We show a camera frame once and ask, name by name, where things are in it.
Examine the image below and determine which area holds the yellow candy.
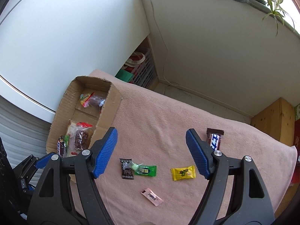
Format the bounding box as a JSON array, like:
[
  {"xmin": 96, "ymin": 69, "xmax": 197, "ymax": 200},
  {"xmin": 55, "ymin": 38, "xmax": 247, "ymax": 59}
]
[{"xmin": 170, "ymin": 166, "xmax": 196, "ymax": 181}]

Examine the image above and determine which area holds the Snickers bar Chinese label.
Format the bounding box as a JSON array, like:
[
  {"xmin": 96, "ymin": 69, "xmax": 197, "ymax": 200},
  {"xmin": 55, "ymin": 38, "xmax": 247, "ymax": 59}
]
[{"xmin": 206, "ymin": 128, "xmax": 224, "ymax": 150}]

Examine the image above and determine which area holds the black candy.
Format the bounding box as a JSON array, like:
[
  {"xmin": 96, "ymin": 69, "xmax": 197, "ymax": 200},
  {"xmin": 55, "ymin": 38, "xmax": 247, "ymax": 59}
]
[{"xmin": 119, "ymin": 158, "xmax": 134, "ymax": 180}]

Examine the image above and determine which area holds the packaged sliced toast bread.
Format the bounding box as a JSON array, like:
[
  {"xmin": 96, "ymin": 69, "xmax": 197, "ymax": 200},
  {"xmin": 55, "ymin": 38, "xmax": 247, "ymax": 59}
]
[{"xmin": 64, "ymin": 120, "xmax": 94, "ymax": 157}]

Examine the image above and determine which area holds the Snickers bar English label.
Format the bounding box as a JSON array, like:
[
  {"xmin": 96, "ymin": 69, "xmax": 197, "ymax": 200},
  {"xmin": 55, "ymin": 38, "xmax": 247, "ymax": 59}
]
[{"xmin": 57, "ymin": 136, "xmax": 67, "ymax": 158}]

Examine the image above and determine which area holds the green candy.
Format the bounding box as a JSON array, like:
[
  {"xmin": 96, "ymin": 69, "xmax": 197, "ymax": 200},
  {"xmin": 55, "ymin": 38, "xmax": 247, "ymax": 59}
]
[{"xmin": 129, "ymin": 161, "xmax": 157, "ymax": 177}]

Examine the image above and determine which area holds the pink sachet packet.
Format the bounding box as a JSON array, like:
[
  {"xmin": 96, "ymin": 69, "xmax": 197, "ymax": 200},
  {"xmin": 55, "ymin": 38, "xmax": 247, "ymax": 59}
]
[{"xmin": 141, "ymin": 188, "xmax": 164, "ymax": 206}]

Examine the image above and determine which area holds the date snack clear red bag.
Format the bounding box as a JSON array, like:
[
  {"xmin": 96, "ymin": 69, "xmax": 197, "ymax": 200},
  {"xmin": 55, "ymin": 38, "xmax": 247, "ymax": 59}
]
[{"xmin": 69, "ymin": 122, "xmax": 93, "ymax": 155}]

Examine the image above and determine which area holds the brown cardboard box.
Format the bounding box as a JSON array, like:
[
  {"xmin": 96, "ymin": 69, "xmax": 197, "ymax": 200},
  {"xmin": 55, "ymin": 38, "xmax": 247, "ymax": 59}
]
[{"xmin": 46, "ymin": 76, "xmax": 122, "ymax": 153}]

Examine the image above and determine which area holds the white radiator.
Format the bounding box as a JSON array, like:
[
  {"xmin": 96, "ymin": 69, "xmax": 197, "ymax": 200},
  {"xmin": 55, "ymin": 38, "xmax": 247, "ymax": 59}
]
[{"xmin": 0, "ymin": 97, "xmax": 50, "ymax": 168}]

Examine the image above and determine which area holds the pink table cloth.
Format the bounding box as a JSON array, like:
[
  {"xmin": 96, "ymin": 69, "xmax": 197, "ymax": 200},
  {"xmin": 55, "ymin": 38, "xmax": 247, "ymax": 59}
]
[{"xmin": 67, "ymin": 68, "xmax": 298, "ymax": 225}]

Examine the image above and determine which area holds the wooden crate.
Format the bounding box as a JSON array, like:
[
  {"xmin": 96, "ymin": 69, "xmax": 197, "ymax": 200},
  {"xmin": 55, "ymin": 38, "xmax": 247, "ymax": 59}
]
[{"xmin": 251, "ymin": 98, "xmax": 295, "ymax": 146}]

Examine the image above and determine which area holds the white plastic storage basket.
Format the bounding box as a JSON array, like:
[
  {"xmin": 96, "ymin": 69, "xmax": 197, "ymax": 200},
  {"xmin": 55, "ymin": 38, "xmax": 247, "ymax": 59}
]
[{"xmin": 115, "ymin": 37, "xmax": 158, "ymax": 90}]

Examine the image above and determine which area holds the white cabinet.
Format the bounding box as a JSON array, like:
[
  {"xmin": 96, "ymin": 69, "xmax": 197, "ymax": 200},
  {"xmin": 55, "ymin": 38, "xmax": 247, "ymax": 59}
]
[{"xmin": 1, "ymin": 0, "xmax": 149, "ymax": 122}]

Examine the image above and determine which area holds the white power cable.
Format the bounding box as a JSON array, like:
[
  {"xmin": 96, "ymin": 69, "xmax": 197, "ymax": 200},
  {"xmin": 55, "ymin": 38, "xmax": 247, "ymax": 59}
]
[{"xmin": 149, "ymin": 0, "xmax": 188, "ymax": 88}]

